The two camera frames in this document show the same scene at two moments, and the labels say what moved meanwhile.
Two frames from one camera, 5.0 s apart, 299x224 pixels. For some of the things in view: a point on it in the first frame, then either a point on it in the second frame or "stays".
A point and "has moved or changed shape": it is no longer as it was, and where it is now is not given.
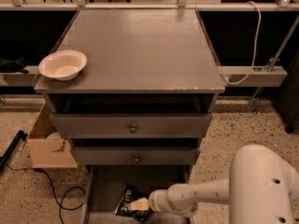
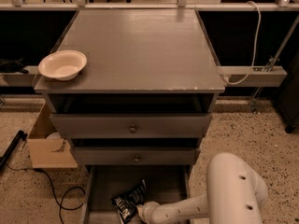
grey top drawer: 131,125 stays
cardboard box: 49,147 stays
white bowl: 63,64 stays
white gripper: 156,199 to 151,209
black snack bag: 128,195 has moved or changed shape
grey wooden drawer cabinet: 146,96 stays
